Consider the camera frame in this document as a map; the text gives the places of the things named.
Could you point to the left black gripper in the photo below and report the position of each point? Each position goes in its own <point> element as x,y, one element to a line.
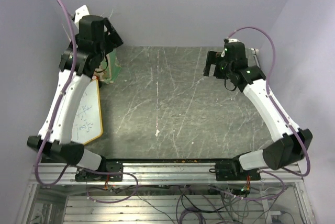
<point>113,39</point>

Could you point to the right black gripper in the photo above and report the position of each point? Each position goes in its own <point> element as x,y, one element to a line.
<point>214,57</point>

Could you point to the green white paper bag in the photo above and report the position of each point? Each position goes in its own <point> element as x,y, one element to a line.
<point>109,68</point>

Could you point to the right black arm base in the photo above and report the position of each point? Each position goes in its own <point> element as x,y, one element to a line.
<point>231,170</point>

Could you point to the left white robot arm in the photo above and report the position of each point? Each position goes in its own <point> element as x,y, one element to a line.
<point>54,138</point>

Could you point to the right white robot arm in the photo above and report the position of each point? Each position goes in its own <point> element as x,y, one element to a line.
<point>290,141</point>

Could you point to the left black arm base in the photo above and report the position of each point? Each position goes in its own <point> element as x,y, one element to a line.
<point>110,170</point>

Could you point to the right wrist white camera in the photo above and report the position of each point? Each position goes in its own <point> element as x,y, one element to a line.
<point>229,40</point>

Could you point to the wrist white camera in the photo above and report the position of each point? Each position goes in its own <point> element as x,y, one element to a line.
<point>79,14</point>
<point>229,40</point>

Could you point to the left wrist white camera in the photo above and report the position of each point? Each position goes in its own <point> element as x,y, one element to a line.
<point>79,14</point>

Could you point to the small whiteboard orange frame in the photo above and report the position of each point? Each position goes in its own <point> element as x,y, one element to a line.
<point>88,124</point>

